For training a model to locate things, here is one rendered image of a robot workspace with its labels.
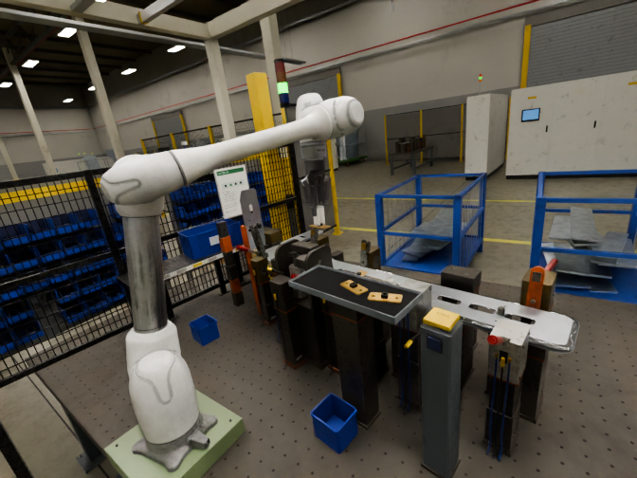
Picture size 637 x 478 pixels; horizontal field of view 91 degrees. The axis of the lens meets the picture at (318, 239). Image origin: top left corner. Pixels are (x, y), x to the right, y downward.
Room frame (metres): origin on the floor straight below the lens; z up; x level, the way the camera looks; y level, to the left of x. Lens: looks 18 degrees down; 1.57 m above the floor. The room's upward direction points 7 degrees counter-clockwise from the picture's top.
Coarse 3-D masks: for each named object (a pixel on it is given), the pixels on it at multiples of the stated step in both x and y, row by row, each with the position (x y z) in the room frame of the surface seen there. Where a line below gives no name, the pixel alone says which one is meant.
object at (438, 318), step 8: (432, 312) 0.61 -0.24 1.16; (440, 312) 0.61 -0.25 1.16; (448, 312) 0.60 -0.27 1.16; (424, 320) 0.59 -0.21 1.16; (432, 320) 0.58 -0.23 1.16; (440, 320) 0.58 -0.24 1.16; (448, 320) 0.58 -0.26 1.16; (456, 320) 0.58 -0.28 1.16; (440, 328) 0.56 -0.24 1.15; (448, 328) 0.55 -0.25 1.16
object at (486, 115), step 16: (480, 80) 7.90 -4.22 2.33; (480, 96) 7.83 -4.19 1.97; (496, 96) 8.19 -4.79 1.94; (480, 112) 7.82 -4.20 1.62; (496, 112) 8.27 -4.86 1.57; (480, 128) 7.81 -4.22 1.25; (496, 128) 8.37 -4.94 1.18; (480, 144) 7.80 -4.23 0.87; (496, 144) 8.46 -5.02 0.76; (480, 160) 7.79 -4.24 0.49; (496, 160) 8.56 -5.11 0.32
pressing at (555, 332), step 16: (272, 256) 1.53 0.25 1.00; (352, 272) 1.22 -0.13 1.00; (368, 272) 1.19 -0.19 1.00; (384, 272) 1.17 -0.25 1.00; (432, 288) 0.99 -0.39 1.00; (448, 288) 0.98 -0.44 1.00; (432, 304) 0.89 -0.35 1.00; (448, 304) 0.88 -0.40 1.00; (464, 304) 0.87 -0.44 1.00; (480, 304) 0.86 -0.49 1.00; (496, 304) 0.84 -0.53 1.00; (512, 304) 0.83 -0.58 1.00; (464, 320) 0.78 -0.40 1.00; (480, 320) 0.78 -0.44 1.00; (496, 320) 0.77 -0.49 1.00; (512, 320) 0.76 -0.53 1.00; (544, 320) 0.74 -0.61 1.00; (560, 320) 0.73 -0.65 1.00; (544, 336) 0.68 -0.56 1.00; (560, 336) 0.67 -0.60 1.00; (576, 336) 0.67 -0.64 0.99; (560, 352) 0.62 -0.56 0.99
